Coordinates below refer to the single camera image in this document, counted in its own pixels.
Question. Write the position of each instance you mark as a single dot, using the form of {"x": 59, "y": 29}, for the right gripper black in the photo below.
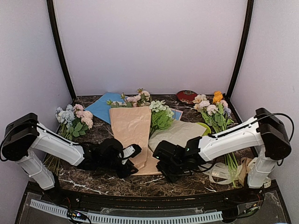
{"x": 161, "y": 166}

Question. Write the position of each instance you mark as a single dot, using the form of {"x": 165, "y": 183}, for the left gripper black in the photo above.
{"x": 125, "y": 173}

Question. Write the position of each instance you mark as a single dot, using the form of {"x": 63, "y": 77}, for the beige pink wrapping paper sheet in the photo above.
{"x": 132, "y": 126}

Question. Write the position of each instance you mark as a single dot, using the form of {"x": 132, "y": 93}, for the green leafy fake flower bunch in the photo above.
{"x": 161, "y": 116}

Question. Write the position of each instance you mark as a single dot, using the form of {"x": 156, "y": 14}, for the white rose fake flower stem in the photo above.
{"x": 118, "y": 104}

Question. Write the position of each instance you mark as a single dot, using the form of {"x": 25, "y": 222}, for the pink rose fake flower stem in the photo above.
{"x": 143, "y": 98}

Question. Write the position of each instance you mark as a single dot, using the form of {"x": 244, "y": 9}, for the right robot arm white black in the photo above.
{"x": 264, "y": 131}

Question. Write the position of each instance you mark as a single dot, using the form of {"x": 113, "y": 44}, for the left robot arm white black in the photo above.
{"x": 26, "y": 134}

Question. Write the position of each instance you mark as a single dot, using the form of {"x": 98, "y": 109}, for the left pile of fake flowers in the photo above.
{"x": 74, "y": 121}

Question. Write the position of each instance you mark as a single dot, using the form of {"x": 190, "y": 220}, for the pile of fake flowers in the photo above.
{"x": 218, "y": 115}
{"x": 74, "y": 121}

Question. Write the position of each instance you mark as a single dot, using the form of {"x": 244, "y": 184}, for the right pile of fake flowers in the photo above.
{"x": 218, "y": 115}

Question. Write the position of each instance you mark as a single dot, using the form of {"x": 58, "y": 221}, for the white printed ribbon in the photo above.
{"x": 221, "y": 175}

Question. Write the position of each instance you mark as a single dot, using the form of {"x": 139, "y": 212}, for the lime green bowl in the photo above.
{"x": 207, "y": 128}

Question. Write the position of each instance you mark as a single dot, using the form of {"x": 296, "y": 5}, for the blue wrapping paper sheet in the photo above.
{"x": 102, "y": 105}

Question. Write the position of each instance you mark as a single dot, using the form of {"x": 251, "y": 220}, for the red round embroidered cushion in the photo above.
{"x": 186, "y": 96}

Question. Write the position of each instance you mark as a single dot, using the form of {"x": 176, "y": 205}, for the brown twine ribbon bundle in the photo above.
{"x": 247, "y": 165}

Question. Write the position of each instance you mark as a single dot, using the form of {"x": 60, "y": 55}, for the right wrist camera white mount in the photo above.
{"x": 164, "y": 151}

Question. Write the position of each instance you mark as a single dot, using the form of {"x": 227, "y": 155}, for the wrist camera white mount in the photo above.
{"x": 129, "y": 152}
{"x": 164, "y": 151}

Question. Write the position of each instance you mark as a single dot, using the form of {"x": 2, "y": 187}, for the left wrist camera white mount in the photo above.
{"x": 129, "y": 152}

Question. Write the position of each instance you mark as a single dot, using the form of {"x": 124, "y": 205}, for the white slotted cable duct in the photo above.
{"x": 118, "y": 216}

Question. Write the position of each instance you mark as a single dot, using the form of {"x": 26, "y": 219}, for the left black frame post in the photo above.
{"x": 59, "y": 48}

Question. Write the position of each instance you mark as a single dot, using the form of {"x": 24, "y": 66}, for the black frame post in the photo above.
{"x": 242, "y": 47}
{"x": 59, "y": 48}

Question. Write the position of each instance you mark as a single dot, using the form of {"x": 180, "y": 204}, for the right black frame post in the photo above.
{"x": 242, "y": 47}

